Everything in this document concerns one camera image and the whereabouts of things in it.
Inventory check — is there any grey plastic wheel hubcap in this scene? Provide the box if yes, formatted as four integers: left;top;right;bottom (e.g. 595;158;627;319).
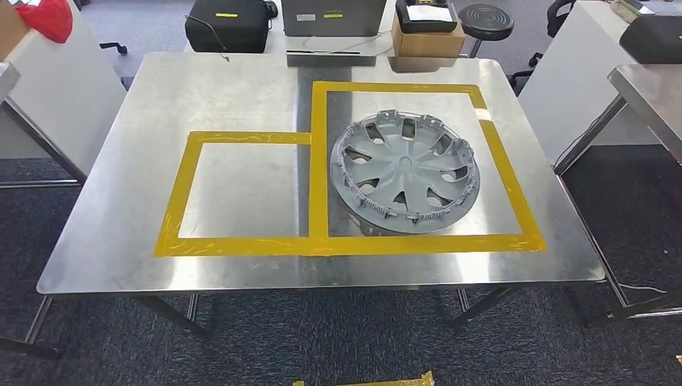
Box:
329;109;482;236

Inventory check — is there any small yellow tape square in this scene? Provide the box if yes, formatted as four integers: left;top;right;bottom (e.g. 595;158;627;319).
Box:
154;130;313;258

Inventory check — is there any brown cardboard box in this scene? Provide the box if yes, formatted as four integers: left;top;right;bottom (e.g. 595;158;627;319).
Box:
391;13;466;59
0;0;31;60

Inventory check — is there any grey equipment box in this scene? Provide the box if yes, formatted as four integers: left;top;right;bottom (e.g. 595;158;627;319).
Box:
281;0;388;37

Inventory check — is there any yellow floor tape square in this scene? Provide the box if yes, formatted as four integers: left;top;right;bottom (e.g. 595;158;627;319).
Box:
291;371;435;386

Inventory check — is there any black case yellow label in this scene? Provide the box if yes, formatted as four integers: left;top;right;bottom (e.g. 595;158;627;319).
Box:
184;0;279;55
619;13;682;65

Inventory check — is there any black round stool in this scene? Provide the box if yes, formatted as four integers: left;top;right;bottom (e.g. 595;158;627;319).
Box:
457;4;516;59

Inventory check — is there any white cabinet panel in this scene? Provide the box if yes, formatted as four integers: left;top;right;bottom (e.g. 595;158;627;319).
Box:
517;0;662;166

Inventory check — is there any black office chair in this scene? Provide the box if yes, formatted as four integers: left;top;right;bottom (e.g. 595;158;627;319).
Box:
508;0;577;89

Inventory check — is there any white desk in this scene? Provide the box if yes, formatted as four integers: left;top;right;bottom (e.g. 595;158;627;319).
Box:
0;0;128;185

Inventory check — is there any red object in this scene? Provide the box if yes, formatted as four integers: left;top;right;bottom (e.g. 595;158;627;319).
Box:
14;0;74;45

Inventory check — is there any white floor cable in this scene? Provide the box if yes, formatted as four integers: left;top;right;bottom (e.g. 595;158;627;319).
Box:
620;282;667;295

